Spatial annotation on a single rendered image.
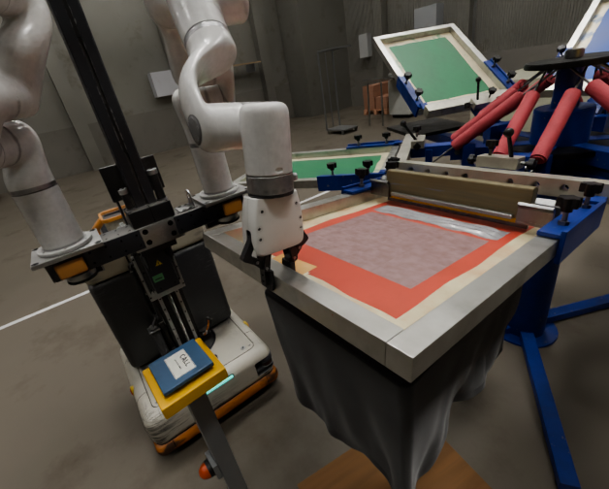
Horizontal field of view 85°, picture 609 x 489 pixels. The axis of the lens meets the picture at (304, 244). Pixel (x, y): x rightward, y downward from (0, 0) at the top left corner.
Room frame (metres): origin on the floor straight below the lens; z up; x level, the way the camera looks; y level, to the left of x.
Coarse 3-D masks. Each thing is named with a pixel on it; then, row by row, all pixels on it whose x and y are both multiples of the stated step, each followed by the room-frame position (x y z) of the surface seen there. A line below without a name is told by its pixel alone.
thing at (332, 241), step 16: (368, 208) 0.95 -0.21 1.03; (416, 208) 0.91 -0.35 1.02; (320, 224) 0.83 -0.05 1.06; (336, 224) 0.82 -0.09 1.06; (352, 224) 0.81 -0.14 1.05; (368, 224) 0.80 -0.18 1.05; (384, 224) 0.79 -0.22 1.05; (400, 224) 0.78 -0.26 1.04; (416, 224) 0.77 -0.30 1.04; (320, 240) 0.72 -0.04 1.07; (336, 240) 0.71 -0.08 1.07; (352, 240) 0.70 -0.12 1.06; (368, 240) 0.69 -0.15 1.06; (384, 240) 0.69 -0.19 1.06; (304, 256) 0.63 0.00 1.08; (320, 256) 0.62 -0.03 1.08; (336, 256) 0.62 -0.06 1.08
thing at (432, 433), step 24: (504, 312) 0.59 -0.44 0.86; (480, 336) 0.52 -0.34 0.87; (456, 360) 0.46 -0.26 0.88; (480, 360) 0.55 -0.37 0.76; (432, 384) 0.41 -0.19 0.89; (456, 384) 0.48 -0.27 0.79; (480, 384) 0.55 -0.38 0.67; (432, 408) 0.41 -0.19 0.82; (432, 432) 0.42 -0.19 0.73; (432, 456) 0.44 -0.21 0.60
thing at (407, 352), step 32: (224, 256) 0.65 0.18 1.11; (256, 256) 0.58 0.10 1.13; (512, 256) 0.49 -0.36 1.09; (544, 256) 0.50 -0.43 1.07; (288, 288) 0.46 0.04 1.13; (320, 288) 0.43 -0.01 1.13; (480, 288) 0.39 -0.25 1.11; (512, 288) 0.42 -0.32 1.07; (320, 320) 0.39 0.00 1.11; (352, 320) 0.34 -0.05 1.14; (384, 320) 0.34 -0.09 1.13; (448, 320) 0.32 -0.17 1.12; (480, 320) 0.36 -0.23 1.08; (384, 352) 0.29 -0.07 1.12; (416, 352) 0.27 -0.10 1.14
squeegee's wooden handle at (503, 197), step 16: (400, 176) 0.96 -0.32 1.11; (416, 176) 0.92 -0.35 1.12; (432, 176) 0.88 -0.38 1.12; (448, 176) 0.86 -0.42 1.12; (400, 192) 0.96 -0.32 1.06; (416, 192) 0.91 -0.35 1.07; (432, 192) 0.87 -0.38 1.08; (448, 192) 0.83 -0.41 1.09; (464, 192) 0.80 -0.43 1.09; (480, 192) 0.76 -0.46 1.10; (496, 192) 0.73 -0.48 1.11; (512, 192) 0.71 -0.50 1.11; (528, 192) 0.68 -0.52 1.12; (496, 208) 0.73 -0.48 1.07; (512, 208) 0.70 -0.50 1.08
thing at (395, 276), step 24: (456, 216) 0.81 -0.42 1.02; (408, 240) 0.67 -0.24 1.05; (432, 240) 0.66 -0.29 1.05; (456, 240) 0.65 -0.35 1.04; (480, 240) 0.64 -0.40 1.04; (504, 240) 0.63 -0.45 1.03; (336, 264) 0.58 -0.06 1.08; (360, 264) 0.57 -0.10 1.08; (384, 264) 0.56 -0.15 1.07; (408, 264) 0.55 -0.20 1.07; (432, 264) 0.55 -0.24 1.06; (456, 264) 0.54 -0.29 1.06; (360, 288) 0.48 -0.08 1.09; (384, 288) 0.47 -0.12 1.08; (408, 288) 0.46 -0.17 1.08; (432, 288) 0.46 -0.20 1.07
